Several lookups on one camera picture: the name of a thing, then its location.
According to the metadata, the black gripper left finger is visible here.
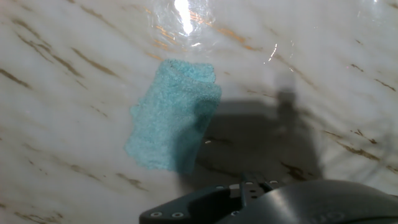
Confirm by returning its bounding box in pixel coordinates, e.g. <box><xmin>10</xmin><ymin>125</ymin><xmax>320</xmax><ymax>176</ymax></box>
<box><xmin>139</xmin><ymin>183</ymin><xmax>246</xmax><ymax>224</ymax></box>

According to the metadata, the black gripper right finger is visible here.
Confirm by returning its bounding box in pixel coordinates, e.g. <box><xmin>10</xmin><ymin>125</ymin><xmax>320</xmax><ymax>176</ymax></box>
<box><xmin>241</xmin><ymin>172</ymin><xmax>280</xmax><ymax>200</ymax></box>

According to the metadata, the teal terry cloth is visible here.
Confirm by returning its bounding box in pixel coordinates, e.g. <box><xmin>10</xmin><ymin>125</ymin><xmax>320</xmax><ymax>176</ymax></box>
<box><xmin>124</xmin><ymin>58</ymin><xmax>223</xmax><ymax>174</ymax></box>

